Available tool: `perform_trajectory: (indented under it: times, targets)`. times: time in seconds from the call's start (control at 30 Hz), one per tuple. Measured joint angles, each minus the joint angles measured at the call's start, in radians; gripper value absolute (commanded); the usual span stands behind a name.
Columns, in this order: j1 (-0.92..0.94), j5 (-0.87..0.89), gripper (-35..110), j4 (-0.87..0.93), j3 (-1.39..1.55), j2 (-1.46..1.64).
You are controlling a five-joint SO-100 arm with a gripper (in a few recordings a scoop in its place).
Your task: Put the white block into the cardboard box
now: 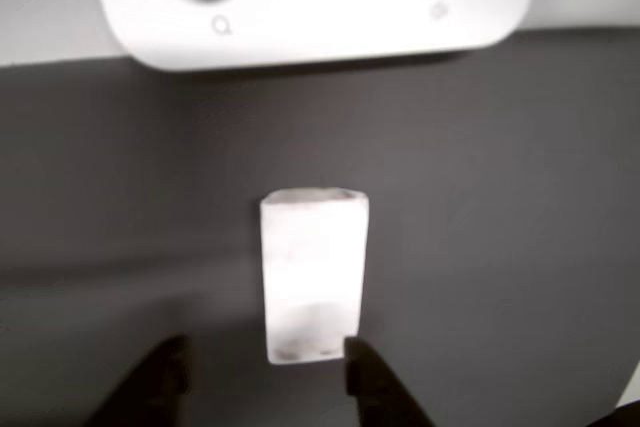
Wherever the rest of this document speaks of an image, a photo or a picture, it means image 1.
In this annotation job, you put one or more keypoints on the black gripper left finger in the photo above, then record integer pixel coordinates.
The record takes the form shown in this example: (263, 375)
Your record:
(145, 387)

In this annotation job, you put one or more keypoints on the white rectangular block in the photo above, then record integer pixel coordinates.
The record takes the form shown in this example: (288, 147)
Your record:
(312, 272)

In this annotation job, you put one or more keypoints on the white control device with knobs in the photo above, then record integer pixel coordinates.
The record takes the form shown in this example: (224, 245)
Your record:
(310, 42)

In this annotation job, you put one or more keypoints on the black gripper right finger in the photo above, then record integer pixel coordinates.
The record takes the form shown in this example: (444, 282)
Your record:
(377, 392)

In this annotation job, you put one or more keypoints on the grey table mat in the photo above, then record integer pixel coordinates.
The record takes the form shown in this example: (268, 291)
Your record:
(475, 222)

